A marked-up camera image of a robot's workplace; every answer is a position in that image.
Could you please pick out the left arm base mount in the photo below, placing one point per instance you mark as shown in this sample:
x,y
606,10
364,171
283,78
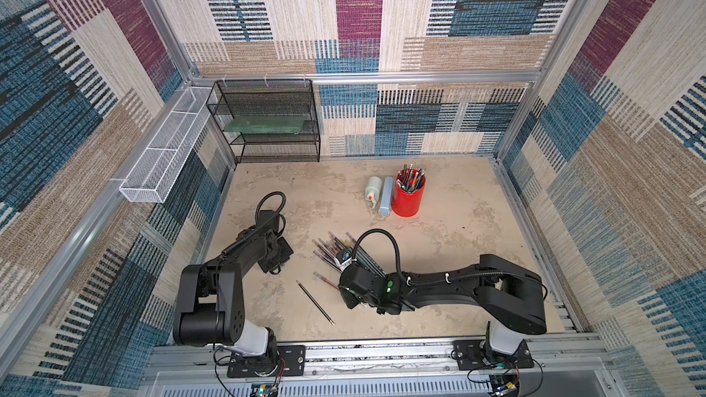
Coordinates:
x,y
285,360

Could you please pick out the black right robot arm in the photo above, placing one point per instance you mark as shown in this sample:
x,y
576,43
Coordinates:
x,y
512,295

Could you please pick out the white wire mesh basket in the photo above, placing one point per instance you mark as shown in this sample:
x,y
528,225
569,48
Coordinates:
x,y
156,171

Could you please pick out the light blue eraser box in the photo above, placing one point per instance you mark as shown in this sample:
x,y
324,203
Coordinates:
x,y
385,206

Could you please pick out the bundle of capped pencils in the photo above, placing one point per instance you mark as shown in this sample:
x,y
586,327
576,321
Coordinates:
x,y
327,249

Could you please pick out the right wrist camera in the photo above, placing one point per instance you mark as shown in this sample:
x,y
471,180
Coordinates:
x,y
343,259

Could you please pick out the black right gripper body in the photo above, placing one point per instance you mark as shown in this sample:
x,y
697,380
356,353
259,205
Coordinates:
x,y
347,266

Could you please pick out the pencils in red cup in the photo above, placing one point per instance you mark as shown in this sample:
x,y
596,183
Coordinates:
x,y
411,179

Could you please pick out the red striped pencil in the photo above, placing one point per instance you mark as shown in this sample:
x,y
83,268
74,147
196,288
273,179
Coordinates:
x,y
325,280

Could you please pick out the green board on shelf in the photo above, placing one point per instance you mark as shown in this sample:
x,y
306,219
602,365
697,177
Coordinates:
x,y
265,124

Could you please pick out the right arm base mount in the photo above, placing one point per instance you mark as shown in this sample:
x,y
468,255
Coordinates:
x,y
475,355

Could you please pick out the red pencil cup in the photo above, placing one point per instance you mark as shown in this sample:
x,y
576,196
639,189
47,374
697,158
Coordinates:
x,y
404,204

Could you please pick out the black wire mesh shelf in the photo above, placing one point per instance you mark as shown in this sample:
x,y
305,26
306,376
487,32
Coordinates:
x,y
276,98

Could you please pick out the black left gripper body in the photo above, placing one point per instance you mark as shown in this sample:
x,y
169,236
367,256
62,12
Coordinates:
x,y
284,253

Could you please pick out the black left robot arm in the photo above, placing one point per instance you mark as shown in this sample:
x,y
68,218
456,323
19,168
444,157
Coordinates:
x,y
210,307

